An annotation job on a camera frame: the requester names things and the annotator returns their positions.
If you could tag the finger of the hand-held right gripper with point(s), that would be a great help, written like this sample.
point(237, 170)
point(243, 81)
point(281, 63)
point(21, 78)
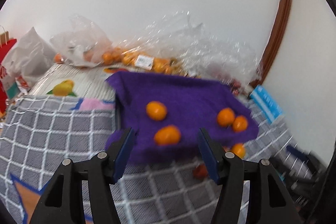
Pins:
point(298, 151)

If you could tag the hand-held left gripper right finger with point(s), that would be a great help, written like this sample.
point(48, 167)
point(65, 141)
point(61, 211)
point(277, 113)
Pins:
point(207, 155)

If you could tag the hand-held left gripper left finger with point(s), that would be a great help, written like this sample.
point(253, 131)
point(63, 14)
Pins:
point(123, 153)

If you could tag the small red tomato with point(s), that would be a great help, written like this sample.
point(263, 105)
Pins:
point(200, 171)

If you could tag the orange mandarin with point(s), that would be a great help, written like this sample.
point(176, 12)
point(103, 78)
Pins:
point(167, 135)
point(238, 150)
point(240, 123)
point(225, 117)
point(156, 110)

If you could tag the purple towel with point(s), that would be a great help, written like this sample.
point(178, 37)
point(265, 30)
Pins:
point(183, 98)

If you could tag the blue tissue box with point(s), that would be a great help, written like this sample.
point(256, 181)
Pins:
point(267, 102)

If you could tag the grey checked blanket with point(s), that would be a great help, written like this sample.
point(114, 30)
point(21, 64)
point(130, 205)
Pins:
point(65, 129)

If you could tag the clear bag of tomatoes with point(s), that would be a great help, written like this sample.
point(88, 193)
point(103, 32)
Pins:
point(231, 69)

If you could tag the clear bag of yellow fruit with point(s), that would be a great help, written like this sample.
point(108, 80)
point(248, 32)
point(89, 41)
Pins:
point(179, 67)

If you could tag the labelled clear bag of oranges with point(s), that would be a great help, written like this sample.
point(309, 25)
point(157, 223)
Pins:
point(136, 58)

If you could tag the empty clear plastic bag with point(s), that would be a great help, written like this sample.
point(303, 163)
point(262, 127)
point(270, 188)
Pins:
point(189, 35)

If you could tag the teal and white packet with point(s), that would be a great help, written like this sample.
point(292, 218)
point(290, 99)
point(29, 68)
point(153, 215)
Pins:
point(11, 90)

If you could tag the white plastic bag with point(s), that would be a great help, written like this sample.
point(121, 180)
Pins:
point(29, 56)

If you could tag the red paper bag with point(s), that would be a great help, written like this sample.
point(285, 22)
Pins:
point(4, 69)

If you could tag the brown wooden door frame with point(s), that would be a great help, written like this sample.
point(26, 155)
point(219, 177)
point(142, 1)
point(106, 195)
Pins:
point(278, 16)

